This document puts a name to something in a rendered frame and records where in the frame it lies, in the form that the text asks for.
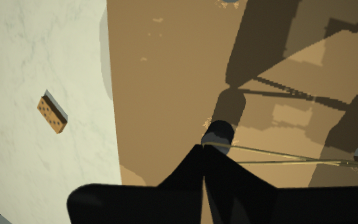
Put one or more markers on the wooden domino tile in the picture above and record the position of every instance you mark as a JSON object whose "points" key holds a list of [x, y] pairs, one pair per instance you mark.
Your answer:
{"points": [[51, 114]]}

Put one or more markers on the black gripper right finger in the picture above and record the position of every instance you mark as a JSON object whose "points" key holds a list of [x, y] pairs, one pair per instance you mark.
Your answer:
{"points": [[237, 196]]}

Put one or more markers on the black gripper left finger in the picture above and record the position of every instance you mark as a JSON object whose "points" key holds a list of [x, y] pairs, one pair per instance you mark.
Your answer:
{"points": [[128, 204]]}

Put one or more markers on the tan rubber band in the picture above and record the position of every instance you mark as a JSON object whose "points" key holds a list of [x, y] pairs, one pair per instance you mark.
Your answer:
{"points": [[307, 160]]}

